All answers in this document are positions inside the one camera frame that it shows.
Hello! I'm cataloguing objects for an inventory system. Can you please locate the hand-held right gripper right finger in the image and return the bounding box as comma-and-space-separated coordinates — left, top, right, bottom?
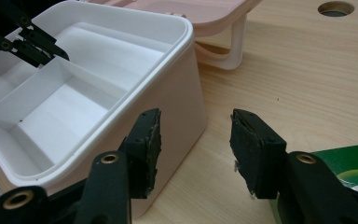
229, 108, 288, 200

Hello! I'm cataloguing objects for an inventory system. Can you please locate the green carton box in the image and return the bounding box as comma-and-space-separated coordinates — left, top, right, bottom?
269, 143, 358, 224

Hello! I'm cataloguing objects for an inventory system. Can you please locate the pink storage box white handle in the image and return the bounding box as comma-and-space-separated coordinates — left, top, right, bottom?
0, 0, 264, 220

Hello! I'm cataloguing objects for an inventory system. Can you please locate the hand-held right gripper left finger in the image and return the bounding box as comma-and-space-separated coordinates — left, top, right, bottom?
119, 107, 162, 200

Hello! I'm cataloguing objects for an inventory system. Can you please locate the white divided tray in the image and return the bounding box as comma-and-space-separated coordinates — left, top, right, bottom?
0, 0, 195, 190

